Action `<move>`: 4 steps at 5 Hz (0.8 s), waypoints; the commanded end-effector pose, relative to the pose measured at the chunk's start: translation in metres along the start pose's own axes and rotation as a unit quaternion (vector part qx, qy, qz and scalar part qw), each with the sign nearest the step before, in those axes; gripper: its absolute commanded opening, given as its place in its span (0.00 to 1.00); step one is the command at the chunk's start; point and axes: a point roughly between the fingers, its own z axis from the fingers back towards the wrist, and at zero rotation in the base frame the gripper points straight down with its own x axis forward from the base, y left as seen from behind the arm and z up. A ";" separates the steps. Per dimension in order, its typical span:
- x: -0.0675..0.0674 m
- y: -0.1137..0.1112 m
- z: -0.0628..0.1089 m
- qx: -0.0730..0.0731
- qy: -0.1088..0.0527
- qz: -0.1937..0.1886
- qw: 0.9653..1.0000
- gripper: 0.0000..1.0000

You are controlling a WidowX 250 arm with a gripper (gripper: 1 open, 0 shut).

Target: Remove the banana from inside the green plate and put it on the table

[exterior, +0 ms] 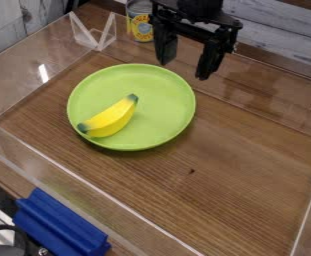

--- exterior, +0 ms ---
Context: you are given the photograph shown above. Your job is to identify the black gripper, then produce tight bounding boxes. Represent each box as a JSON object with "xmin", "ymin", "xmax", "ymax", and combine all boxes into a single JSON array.
[{"xmin": 150, "ymin": 0, "xmax": 243, "ymax": 80}]

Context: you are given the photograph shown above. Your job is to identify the yellow toy banana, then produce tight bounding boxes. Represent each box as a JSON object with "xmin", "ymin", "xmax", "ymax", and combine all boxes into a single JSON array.
[{"xmin": 76, "ymin": 94, "xmax": 138, "ymax": 137}]

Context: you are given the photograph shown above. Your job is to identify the green round plate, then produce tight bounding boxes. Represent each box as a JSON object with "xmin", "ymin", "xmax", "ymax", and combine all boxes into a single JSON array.
[{"xmin": 66, "ymin": 63, "xmax": 196, "ymax": 151}]

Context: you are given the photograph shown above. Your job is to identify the yellow labelled tin can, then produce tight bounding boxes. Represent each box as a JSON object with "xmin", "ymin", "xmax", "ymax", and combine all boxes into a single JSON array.
[{"xmin": 125, "ymin": 0, "xmax": 153, "ymax": 43}]

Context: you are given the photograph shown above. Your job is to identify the blue plastic clamp block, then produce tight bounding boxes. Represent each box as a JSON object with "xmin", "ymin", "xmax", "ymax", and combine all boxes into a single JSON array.
[{"xmin": 13, "ymin": 188, "xmax": 110, "ymax": 256}]

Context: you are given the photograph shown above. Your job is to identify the clear acrylic enclosure wall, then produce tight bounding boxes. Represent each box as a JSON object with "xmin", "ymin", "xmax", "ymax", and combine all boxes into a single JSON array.
[{"xmin": 0, "ymin": 5, "xmax": 311, "ymax": 256}]

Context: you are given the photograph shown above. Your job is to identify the black cable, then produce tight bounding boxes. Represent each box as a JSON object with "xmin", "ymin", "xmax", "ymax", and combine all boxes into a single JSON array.
[{"xmin": 0, "ymin": 224, "xmax": 33, "ymax": 256}]

